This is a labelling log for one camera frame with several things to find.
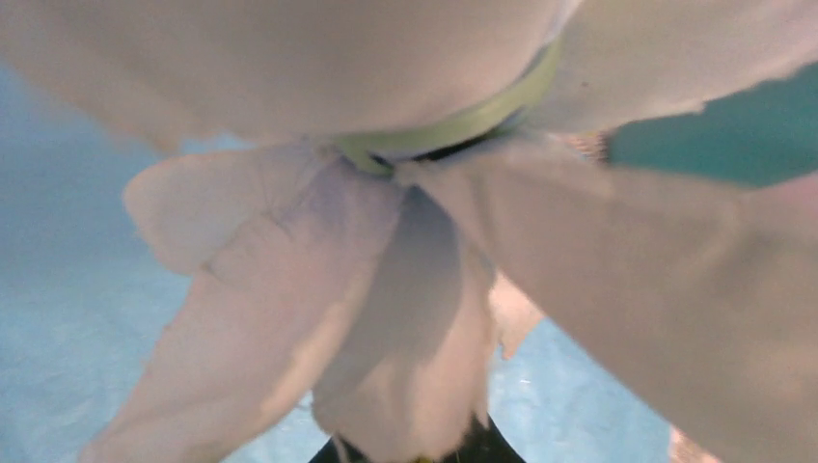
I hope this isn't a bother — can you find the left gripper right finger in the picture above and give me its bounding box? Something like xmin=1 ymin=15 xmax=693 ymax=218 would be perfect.
xmin=447 ymin=418 xmax=526 ymax=463

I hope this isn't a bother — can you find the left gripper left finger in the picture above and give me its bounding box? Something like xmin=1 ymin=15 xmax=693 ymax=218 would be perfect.
xmin=309 ymin=437 xmax=358 ymax=463

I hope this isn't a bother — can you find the artificial flower bouquet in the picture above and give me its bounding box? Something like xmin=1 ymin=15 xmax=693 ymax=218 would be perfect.
xmin=1 ymin=1 xmax=817 ymax=462

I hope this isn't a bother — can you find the blue wrapping paper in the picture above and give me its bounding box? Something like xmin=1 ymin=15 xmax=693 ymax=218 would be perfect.
xmin=1 ymin=68 xmax=670 ymax=462

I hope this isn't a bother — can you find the teal cylindrical vase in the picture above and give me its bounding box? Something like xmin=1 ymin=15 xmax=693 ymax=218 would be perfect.
xmin=610 ymin=65 xmax=817 ymax=186

